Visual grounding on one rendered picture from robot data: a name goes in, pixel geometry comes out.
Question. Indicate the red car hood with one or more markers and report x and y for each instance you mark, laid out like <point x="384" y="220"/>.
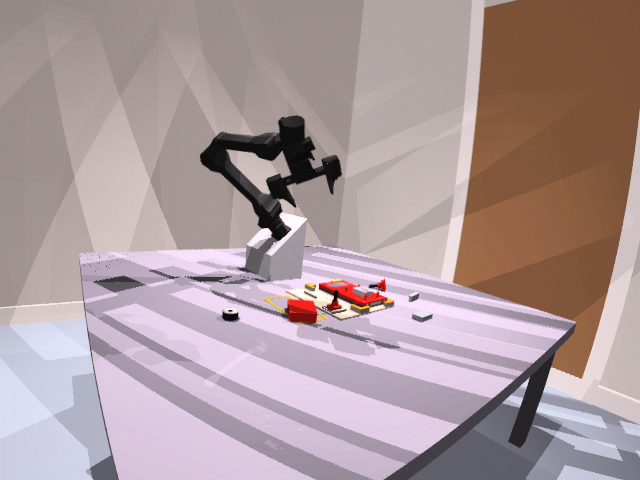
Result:
<point x="301" y="311"/>

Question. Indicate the black toy car wheel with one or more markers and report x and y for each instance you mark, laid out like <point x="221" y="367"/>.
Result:
<point x="230" y="314"/>

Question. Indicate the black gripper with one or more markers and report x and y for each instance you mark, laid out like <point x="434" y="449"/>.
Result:
<point x="303" y="172"/>

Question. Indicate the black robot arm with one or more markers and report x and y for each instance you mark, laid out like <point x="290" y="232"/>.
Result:
<point x="289" y="139"/>

